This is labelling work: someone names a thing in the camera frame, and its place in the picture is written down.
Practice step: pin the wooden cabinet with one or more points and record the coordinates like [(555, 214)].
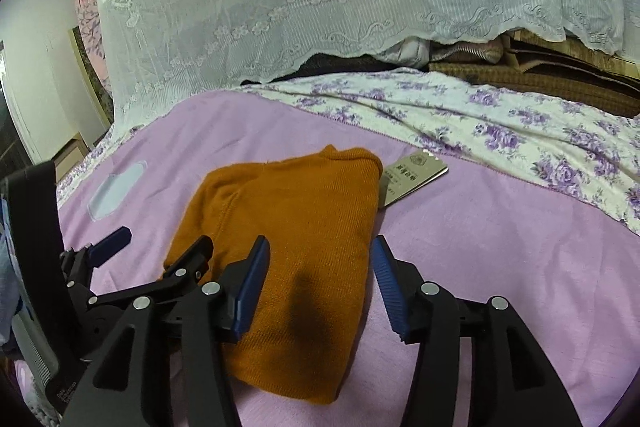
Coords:
[(70, 157)]

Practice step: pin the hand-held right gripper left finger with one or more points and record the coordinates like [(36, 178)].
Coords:
[(250, 287)]

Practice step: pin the white purple floral bed sheet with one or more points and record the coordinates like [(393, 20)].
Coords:
[(450, 117)]

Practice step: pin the orange knit sweater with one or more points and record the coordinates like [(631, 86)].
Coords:
[(300, 232)]

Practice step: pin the grey striped folded garment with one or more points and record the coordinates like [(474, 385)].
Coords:
[(465, 52)]

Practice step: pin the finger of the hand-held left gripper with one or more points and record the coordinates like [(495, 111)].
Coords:
[(112, 243), (192, 254)]

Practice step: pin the white patch on blanket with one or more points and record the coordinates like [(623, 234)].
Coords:
[(117, 189)]

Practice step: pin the pink floral cloth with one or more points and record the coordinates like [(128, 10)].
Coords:
[(87, 27)]

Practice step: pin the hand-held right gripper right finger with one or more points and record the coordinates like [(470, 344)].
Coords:
[(390, 287)]

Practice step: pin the paper clothing tag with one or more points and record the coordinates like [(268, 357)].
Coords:
[(407, 177)]

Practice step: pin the pink blanket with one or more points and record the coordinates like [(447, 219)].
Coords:
[(475, 257)]

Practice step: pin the stack of brown folded blankets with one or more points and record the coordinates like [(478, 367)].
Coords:
[(550, 77)]

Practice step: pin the white folded garment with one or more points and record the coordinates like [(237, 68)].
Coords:
[(407, 52)]

